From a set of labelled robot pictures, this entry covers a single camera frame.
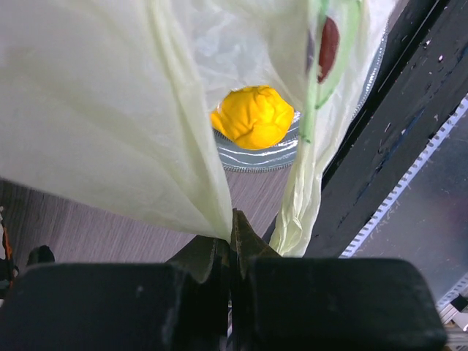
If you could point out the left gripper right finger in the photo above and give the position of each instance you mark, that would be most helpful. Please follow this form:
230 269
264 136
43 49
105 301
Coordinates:
284 303

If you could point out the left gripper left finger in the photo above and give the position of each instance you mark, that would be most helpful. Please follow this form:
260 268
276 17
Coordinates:
177 305

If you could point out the fake yellow pepper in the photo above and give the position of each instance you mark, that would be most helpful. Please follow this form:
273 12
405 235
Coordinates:
253 118

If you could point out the pale green plastic bag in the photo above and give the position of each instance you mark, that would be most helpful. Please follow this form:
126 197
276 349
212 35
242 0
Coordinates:
108 102

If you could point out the grey-blue round plate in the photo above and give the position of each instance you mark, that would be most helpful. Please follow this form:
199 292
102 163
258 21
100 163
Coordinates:
282 154

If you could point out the orange camouflage patterned cloth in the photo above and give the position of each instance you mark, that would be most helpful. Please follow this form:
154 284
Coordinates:
9 270

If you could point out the white cable duct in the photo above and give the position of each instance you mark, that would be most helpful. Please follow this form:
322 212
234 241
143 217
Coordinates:
383 210

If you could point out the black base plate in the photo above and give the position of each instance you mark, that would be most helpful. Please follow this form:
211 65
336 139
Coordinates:
422 79

